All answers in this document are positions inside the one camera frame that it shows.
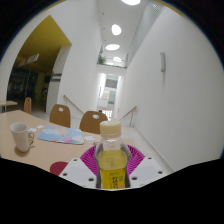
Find wooden chair with oval cutout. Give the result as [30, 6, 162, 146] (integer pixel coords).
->
[49, 103, 72, 129]
[79, 110, 109, 136]

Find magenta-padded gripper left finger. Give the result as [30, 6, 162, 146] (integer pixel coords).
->
[58, 144, 99, 190]

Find hanging white sign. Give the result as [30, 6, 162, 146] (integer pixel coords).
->
[18, 53, 40, 68]

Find flat round red coaster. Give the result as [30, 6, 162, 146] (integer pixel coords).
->
[49, 161, 70, 177]

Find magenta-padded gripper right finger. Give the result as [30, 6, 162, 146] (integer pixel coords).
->
[122, 144, 165, 189]

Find white ceramic mug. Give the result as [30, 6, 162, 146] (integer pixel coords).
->
[9, 122, 36, 153]

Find green potted plant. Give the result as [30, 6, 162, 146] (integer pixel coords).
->
[96, 53, 108, 66]

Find small wooden side table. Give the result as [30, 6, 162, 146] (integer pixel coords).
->
[0, 99, 19, 113]

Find yellow drink bottle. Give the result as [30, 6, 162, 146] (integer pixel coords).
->
[94, 119, 132, 191]

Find round ceiling lights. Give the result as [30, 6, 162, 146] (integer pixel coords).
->
[104, 0, 142, 64]

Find wooden stair handrail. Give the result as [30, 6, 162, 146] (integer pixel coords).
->
[118, 105, 138, 128]
[63, 94, 85, 115]

